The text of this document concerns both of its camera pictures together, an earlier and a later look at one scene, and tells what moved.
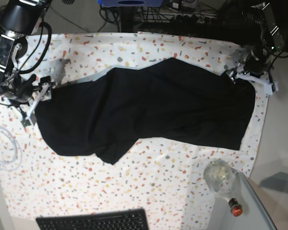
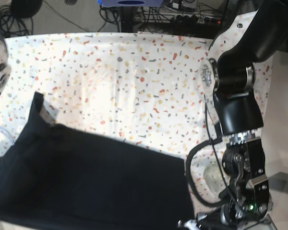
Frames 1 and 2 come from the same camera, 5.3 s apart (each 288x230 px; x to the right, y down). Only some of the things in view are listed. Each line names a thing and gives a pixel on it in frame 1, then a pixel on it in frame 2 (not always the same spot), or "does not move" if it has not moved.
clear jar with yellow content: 218,175 does not move
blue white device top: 130,3 does not move
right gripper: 257,61 to 244,163
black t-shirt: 106,115 to 59,175
